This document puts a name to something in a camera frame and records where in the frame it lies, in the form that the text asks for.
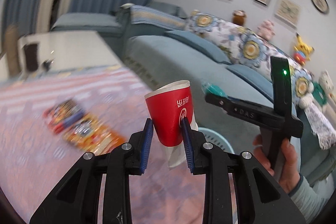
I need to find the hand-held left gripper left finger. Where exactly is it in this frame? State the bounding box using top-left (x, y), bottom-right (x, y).
top-left (29, 118), bottom-right (154, 224)

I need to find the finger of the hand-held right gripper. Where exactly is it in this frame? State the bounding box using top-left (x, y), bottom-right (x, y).
top-left (202, 82), bottom-right (227, 98)
top-left (205, 93), bottom-right (235, 115)

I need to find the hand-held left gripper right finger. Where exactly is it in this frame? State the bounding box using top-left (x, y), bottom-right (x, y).
top-left (180, 118), bottom-right (307, 224)

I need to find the light blue plastic basket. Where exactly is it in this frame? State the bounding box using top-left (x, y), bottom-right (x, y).
top-left (197, 127), bottom-right (236, 154)

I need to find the red paper cup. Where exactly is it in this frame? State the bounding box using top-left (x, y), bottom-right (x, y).
top-left (145, 80), bottom-right (199, 171)

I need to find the person's right hand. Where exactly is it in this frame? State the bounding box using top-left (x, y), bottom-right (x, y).
top-left (252, 134), bottom-right (301, 195)

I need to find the floral cushion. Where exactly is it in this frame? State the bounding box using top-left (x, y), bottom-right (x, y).
top-left (290, 67), bottom-right (315, 107)
top-left (185, 10), bottom-right (242, 49)
top-left (224, 27), bottom-right (298, 83)

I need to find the blue fabric sofa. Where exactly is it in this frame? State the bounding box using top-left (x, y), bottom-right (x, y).
top-left (51, 1), bottom-right (336, 186)

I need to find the white lace sofa cover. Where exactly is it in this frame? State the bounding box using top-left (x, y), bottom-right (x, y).
top-left (304, 102), bottom-right (336, 150)

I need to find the orange printed snack wrapper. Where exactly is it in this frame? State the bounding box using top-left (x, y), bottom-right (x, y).
top-left (63, 113), bottom-right (127, 155)

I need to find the yellow plush toy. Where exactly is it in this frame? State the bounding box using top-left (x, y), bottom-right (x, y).
top-left (293, 33), bottom-right (314, 65)

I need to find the brown plush toy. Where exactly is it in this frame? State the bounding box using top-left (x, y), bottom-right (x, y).
top-left (232, 9), bottom-right (248, 27)

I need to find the pink pig plush toy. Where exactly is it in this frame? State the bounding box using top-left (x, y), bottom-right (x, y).
top-left (257, 20), bottom-right (276, 40)

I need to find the red printed snack packet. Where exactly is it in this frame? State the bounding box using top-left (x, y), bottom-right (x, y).
top-left (43, 99), bottom-right (85, 134)

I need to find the blue trimmed sofa throw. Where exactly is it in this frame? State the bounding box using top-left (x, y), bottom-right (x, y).
top-left (130, 5), bottom-right (188, 31)

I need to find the butterfly picture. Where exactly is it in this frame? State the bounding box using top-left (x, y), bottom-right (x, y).
top-left (274, 0), bottom-right (301, 28)

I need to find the white coffee table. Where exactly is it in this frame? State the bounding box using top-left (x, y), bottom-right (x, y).
top-left (17, 30), bottom-right (122, 76)

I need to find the dark brown cup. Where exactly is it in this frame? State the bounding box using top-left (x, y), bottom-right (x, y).
top-left (22, 42), bottom-right (40, 72)

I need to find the tan thermos flask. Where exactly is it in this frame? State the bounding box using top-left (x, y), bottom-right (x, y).
top-left (4, 25), bottom-right (22, 75)

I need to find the round wall clock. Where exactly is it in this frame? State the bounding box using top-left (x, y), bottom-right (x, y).
top-left (310, 0), bottom-right (329, 14)

